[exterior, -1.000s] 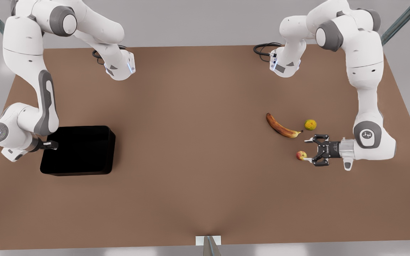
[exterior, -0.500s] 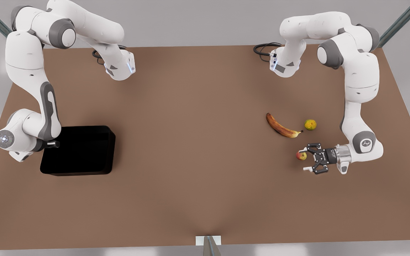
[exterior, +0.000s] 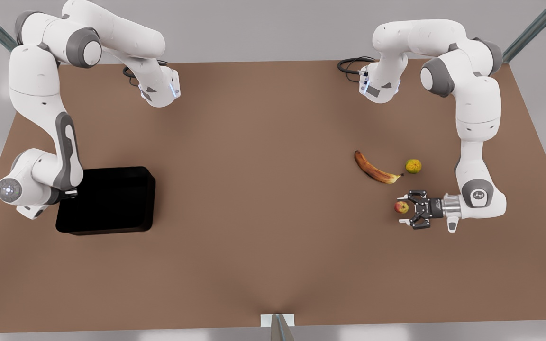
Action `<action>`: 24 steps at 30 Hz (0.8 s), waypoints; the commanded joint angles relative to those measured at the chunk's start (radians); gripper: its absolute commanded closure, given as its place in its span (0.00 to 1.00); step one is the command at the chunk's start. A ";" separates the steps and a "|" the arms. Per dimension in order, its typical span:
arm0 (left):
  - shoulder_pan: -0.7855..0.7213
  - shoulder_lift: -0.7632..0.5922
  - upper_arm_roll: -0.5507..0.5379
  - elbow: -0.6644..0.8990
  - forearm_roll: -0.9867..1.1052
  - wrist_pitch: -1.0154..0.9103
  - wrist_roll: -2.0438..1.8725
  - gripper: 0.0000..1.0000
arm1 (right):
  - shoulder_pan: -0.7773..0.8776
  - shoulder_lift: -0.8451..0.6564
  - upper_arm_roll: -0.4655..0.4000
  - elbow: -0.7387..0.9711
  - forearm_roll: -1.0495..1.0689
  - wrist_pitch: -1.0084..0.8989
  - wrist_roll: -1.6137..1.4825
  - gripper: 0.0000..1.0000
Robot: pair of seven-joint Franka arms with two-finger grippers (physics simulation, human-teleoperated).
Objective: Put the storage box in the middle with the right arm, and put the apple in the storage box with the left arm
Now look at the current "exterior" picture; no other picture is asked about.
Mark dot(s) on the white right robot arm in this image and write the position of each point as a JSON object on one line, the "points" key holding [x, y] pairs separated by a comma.
{"points": [[31, 90]]}

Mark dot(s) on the black storage box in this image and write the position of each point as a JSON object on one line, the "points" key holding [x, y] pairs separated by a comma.
{"points": [[112, 201]]}

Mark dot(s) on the silver frame post with foot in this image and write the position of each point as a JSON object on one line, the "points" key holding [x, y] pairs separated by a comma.
{"points": [[278, 327]]}

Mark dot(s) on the green yellow pear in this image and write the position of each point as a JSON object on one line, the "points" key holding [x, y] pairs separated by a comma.
{"points": [[413, 166]]}

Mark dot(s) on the brown spotted banana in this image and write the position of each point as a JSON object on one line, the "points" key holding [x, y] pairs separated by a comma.
{"points": [[372, 170]]}

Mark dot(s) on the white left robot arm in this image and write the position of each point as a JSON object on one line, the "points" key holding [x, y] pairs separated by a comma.
{"points": [[477, 104]]}

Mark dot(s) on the red apple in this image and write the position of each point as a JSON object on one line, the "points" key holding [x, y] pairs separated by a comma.
{"points": [[401, 207]]}

